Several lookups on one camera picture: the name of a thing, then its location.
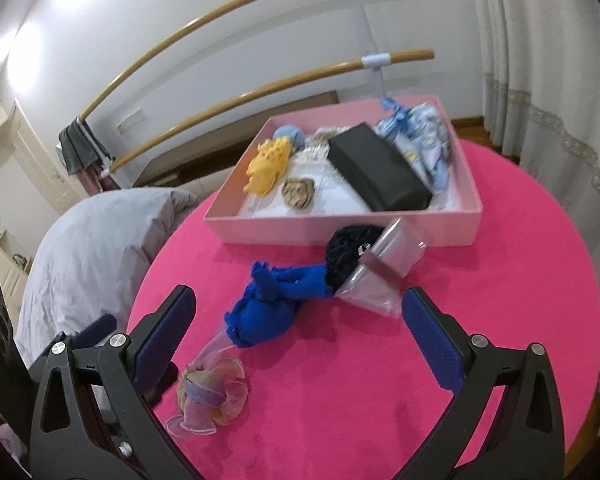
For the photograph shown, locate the pastel organza scrunchie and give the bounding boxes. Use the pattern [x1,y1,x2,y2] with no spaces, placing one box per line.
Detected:
[164,330,249,439]

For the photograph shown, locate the royal blue knit cloth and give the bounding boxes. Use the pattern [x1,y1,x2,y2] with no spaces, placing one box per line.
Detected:
[224,261,332,348]

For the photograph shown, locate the blue patterned baby cloth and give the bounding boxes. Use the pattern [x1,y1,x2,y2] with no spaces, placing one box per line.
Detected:
[375,98,451,195]

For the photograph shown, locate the grey white pillow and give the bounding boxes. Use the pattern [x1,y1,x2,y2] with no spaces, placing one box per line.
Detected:
[15,188,199,365]

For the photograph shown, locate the pink round table mat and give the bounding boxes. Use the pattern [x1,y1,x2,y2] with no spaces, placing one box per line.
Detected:
[130,142,600,479]

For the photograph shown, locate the clear bag with hairbands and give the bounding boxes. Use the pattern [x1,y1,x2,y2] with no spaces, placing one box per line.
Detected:
[335,218,427,318]

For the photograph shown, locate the grey clothes on bar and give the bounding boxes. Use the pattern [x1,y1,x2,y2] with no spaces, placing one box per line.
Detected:
[58,118,119,196]

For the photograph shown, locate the dark navy knit scrunchie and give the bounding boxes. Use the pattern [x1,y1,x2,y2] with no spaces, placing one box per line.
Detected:
[325,224,384,292]

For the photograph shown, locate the black rectangular case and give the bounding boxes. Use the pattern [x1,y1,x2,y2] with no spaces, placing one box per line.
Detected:
[327,122,432,212]

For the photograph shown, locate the yellow knit toy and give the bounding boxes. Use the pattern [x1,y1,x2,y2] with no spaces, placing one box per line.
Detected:
[244,136,292,196]

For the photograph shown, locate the white brown tv cabinet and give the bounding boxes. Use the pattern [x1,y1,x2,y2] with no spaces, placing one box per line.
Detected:
[132,91,339,188]

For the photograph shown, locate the pink storage box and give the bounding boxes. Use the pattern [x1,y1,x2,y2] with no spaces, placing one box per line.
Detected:
[202,92,484,248]

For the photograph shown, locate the upper wooden ballet bar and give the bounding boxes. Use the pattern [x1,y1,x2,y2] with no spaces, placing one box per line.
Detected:
[76,0,411,125]

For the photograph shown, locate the wooden ballet bar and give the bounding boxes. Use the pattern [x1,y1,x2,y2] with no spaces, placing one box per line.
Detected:
[76,0,411,125]
[100,49,434,178]

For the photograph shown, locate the light blue knit ball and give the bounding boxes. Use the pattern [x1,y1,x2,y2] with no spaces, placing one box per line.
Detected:
[272,125,306,153]

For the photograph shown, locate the cream curtain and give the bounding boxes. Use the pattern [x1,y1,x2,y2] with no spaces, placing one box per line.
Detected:
[475,0,600,281]

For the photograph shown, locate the lower wooden ballet bar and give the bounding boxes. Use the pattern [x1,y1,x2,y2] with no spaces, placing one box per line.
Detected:
[100,49,434,178]

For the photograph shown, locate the white wall socket plate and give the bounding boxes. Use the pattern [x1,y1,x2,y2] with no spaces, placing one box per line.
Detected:
[117,108,146,133]

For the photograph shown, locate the white barre stand post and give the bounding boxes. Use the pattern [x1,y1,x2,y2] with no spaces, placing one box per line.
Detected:
[351,0,389,99]

